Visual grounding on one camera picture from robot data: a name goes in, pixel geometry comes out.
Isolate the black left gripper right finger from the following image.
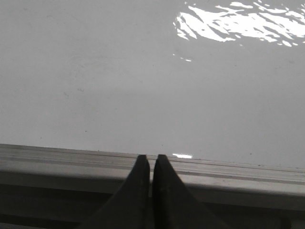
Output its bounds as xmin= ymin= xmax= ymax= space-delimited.
xmin=152 ymin=155 xmax=230 ymax=229

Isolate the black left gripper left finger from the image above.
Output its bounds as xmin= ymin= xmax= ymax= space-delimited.
xmin=77 ymin=155 xmax=150 ymax=229

